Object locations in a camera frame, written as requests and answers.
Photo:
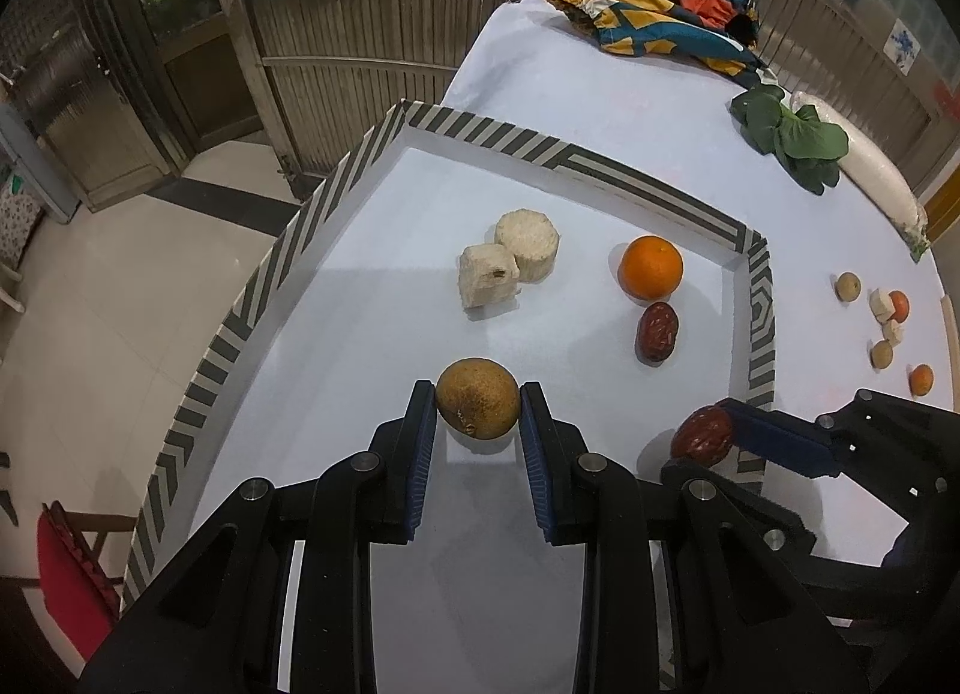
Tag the brown longan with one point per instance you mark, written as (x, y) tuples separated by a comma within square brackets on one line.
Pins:
[(478, 397), (882, 354), (848, 287)]

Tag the green leafy vegetable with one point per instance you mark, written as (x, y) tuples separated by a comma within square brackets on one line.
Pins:
[(807, 147)]

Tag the beige cake piece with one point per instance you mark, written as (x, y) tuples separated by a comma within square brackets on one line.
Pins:
[(893, 332), (882, 307)]

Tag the red chair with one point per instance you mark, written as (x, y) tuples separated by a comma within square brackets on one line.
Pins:
[(79, 596)]

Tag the white daikon radish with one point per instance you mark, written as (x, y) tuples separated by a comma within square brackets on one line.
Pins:
[(877, 176)]

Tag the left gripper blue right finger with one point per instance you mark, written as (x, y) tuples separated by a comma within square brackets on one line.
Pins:
[(551, 451)]

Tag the orange near cakes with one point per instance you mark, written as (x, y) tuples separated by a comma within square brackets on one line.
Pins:
[(901, 306)]

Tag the small orange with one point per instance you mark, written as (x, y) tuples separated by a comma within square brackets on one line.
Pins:
[(921, 380)]

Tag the large orange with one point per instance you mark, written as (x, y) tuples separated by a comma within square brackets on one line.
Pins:
[(651, 268)]

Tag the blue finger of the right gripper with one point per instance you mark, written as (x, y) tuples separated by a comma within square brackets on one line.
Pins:
[(778, 437), (679, 473)]

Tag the red jujube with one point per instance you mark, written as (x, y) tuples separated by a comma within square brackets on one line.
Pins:
[(705, 437), (657, 332)]

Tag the colourful patterned cloth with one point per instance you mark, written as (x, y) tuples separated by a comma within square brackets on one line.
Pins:
[(721, 34)]

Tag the striped white tray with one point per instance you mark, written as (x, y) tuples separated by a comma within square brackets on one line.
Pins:
[(358, 300)]

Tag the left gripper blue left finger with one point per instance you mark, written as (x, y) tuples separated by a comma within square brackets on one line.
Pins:
[(405, 447)]

